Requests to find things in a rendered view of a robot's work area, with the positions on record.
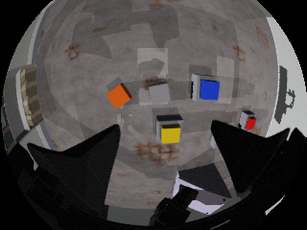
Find blue button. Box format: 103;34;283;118
191;74;220;103

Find yellow button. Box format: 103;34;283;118
156;115;183;145

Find red button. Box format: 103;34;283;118
238;111;256;130

